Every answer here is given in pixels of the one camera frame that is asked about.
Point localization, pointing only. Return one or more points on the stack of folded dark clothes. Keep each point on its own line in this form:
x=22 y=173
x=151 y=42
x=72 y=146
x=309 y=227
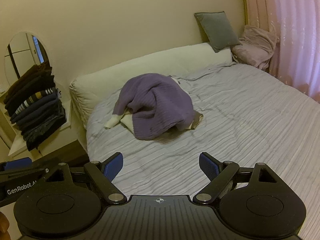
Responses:
x=37 y=110

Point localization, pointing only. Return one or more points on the pink curtain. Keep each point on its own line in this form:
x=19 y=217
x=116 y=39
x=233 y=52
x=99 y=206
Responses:
x=295 y=30

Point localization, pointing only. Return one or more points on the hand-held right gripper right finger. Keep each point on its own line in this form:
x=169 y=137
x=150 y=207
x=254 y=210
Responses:
x=208 y=166

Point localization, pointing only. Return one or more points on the white vanity table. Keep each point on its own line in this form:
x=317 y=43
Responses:
x=18 y=145

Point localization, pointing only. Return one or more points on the purple and cream knit sweater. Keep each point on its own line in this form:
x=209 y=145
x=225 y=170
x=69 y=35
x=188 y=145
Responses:
x=155 y=105

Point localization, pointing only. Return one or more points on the folded pink blanket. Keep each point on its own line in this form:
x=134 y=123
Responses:
x=255 y=47

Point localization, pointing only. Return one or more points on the oval wall mirror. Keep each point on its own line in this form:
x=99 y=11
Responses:
x=22 y=52

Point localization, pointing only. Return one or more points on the grey striped bed cover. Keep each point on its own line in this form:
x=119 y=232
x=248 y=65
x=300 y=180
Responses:
x=250 y=130

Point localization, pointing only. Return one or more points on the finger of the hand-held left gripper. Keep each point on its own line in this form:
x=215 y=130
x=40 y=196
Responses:
x=15 y=164

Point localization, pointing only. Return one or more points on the tan garment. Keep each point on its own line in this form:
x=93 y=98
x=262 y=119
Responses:
x=196 y=121

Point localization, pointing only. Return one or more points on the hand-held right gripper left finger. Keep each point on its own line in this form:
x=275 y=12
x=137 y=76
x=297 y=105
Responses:
x=115 y=166

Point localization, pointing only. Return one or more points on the wooden bed frame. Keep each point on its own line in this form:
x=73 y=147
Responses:
x=65 y=152

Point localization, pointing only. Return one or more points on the grey pillow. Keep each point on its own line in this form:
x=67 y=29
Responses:
x=217 y=30

